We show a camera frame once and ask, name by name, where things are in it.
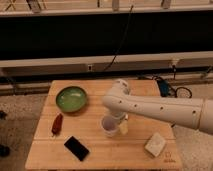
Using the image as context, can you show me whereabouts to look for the red chili pepper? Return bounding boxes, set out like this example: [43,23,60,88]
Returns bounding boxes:
[51,114,63,135]

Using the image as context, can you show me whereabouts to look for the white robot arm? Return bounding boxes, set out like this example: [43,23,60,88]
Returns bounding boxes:
[102,79,213,135]

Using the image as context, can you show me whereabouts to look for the blue power adapter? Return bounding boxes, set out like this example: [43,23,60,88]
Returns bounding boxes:
[157,80,169,97]

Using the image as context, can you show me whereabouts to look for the white tube bottle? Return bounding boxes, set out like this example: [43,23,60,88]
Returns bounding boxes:
[119,114,128,135]

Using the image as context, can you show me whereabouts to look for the black hanging cable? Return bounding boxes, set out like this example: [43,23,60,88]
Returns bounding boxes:
[101,4,135,72]

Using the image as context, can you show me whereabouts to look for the black floor cables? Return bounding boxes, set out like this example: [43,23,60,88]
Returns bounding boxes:
[137,65,213,99]

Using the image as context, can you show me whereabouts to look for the green ceramic bowl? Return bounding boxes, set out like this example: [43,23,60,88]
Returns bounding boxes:
[56,86,87,113]

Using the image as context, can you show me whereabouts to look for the black smartphone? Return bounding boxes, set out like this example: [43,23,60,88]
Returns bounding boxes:
[64,136,89,161]

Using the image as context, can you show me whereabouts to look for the white sponge block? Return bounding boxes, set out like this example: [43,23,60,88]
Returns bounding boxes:
[145,133,166,157]

